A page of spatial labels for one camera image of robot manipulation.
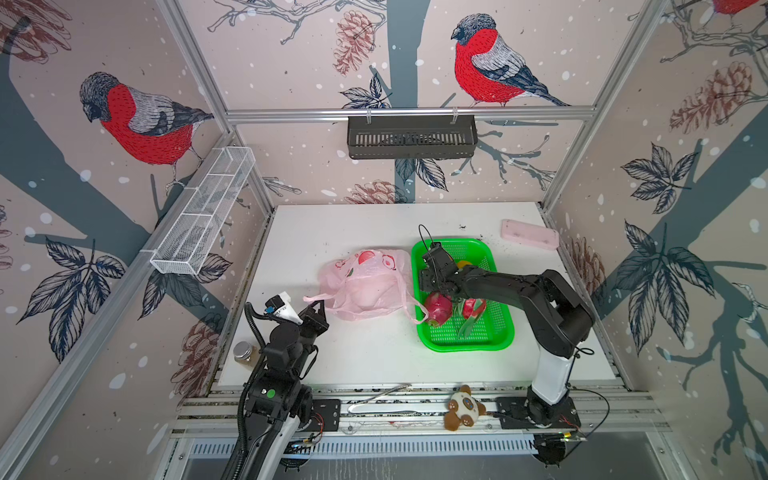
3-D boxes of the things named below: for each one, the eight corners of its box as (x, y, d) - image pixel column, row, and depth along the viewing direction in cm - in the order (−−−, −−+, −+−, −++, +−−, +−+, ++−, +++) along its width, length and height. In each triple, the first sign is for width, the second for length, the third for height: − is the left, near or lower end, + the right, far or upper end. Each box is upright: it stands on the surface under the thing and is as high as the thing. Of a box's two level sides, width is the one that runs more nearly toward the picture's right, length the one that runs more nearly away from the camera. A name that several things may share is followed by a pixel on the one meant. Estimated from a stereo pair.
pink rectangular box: (498, 236, 114) (501, 231, 112) (501, 222, 119) (503, 217, 117) (555, 251, 110) (559, 245, 107) (555, 236, 115) (559, 230, 112)
